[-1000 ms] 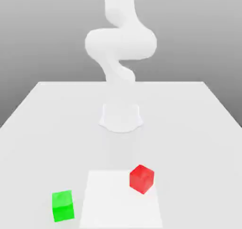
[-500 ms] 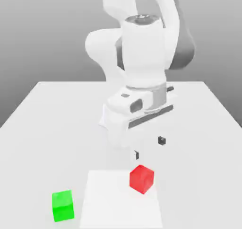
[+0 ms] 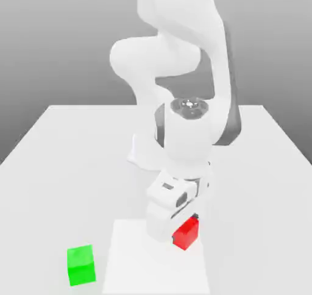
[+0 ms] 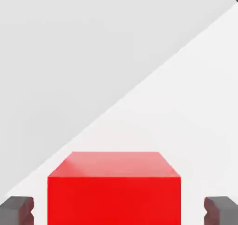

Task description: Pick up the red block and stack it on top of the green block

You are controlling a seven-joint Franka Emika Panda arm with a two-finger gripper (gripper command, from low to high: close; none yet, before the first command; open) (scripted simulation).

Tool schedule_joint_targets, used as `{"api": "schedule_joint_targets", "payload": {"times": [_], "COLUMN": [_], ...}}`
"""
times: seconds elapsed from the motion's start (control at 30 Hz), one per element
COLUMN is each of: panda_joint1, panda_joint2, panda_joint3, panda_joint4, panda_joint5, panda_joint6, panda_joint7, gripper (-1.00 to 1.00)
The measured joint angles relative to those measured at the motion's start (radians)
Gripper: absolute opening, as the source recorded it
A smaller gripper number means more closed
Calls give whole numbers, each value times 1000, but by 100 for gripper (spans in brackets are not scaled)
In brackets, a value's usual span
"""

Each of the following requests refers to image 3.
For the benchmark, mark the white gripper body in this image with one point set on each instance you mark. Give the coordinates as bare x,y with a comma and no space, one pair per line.
159,223

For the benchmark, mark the small red cube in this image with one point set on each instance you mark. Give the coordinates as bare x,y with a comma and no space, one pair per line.
186,234

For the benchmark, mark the small green cube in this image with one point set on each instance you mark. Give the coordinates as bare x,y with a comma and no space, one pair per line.
81,265

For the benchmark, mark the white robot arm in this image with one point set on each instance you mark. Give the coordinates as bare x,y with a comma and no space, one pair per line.
185,139

